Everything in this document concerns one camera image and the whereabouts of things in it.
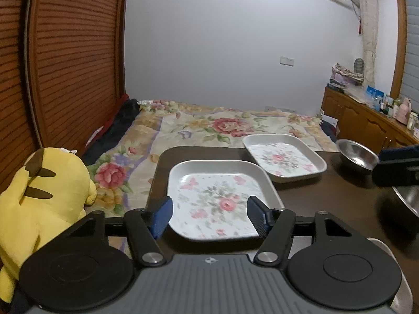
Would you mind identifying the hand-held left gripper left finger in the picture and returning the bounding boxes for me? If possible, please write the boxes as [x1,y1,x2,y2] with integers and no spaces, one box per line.
[64,196,173,267]

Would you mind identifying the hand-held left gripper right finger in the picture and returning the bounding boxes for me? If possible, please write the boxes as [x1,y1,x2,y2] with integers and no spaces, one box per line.
[246,195,355,268]

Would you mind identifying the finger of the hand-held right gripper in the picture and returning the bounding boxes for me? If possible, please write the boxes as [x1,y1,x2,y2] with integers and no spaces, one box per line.
[379,147,419,162]
[371,161,419,188]

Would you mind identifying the large steel bowl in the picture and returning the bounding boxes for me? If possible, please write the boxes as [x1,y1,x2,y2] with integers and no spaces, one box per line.
[391,185,419,233]

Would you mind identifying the floral white square plate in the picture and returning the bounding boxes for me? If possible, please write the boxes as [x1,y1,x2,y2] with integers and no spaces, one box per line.
[167,160,286,241]
[242,134,328,183]

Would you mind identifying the small steel bowl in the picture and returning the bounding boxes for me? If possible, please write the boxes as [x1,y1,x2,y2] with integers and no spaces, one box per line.
[336,139,380,172]

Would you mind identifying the pink thermos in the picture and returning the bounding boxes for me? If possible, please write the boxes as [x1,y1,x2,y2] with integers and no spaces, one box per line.
[395,97,412,124]

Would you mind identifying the cluster of small bottles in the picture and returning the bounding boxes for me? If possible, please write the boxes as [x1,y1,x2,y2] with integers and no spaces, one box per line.
[373,94,398,117]

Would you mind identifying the wooden cabinet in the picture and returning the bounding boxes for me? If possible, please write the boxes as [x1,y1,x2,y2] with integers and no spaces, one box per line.
[321,87,419,153]

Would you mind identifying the blue and white packet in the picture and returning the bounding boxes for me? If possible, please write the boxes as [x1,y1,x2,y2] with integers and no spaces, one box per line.
[365,86,384,104]

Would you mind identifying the dark blue cloth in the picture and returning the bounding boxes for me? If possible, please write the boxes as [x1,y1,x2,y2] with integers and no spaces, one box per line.
[319,120,338,144]

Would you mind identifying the white paper card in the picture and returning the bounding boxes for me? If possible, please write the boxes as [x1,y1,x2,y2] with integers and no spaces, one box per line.
[322,110,340,128]

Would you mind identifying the floral blanket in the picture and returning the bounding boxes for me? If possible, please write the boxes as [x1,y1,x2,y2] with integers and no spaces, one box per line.
[81,99,341,259]

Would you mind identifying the stack of newspapers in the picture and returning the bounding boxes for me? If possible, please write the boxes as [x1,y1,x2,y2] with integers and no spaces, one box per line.
[330,63,365,88]

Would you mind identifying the dark clothing pile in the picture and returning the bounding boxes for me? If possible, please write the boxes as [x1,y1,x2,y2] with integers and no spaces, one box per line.
[80,94,141,166]

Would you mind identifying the yellow plush toy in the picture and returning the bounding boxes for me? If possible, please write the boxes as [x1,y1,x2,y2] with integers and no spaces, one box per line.
[0,147,97,296]

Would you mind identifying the beige curtain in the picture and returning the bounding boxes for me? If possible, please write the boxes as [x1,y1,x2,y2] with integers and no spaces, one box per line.
[358,0,378,87]

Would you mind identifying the wooden louvered wardrobe door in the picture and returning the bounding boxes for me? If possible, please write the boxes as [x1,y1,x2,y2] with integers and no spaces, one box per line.
[26,0,130,158]
[0,0,37,187]

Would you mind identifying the wooden window frame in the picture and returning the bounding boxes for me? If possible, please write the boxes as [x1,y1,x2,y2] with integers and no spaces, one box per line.
[390,0,408,99]

